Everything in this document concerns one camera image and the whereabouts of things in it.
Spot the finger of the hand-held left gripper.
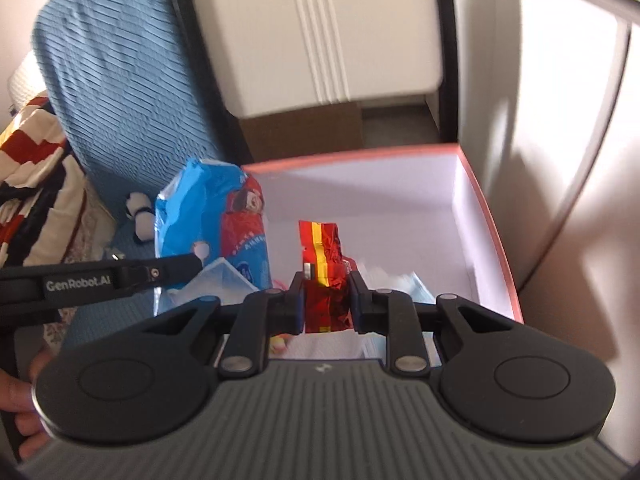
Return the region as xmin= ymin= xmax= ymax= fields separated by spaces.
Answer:
xmin=130 ymin=252 xmax=206 ymax=293

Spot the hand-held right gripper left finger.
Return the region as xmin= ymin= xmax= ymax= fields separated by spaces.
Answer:
xmin=137 ymin=270 xmax=307 ymax=379

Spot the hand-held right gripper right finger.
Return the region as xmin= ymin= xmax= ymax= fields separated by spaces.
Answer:
xmin=350 ymin=270 xmax=517 ymax=377

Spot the red foil snack packet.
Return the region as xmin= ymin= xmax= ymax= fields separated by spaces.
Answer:
xmin=297 ymin=219 xmax=360 ymax=335

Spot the panda plush toy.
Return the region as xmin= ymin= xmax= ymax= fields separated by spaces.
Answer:
xmin=124 ymin=191 xmax=155 ymax=247

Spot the light blue tissue packet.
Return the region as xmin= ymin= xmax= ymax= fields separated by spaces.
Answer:
xmin=167 ymin=257 xmax=258 ymax=308

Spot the blue snack packet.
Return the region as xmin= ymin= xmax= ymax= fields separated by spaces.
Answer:
xmin=154 ymin=156 xmax=275 ymax=293

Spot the pink cardboard box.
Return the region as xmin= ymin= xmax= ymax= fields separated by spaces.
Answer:
xmin=240 ymin=142 xmax=525 ymax=361

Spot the person's left hand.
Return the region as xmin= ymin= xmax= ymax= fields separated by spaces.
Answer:
xmin=0 ymin=347 xmax=58 ymax=456

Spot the floral bed sheet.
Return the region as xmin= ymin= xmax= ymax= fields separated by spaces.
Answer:
xmin=42 ymin=177 xmax=120 ymax=348

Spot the red white black striped blanket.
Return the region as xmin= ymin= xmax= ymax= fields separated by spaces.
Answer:
xmin=0 ymin=91 xmax=90 ymax=271

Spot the brown cardboard box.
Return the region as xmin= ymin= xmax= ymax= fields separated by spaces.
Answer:
xmin=239 ymin=101 xmax=364 ymax=165

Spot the blue textured cushion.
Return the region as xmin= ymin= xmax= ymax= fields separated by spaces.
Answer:
xmin=31 ymin=0 xmax=273 ymax=358

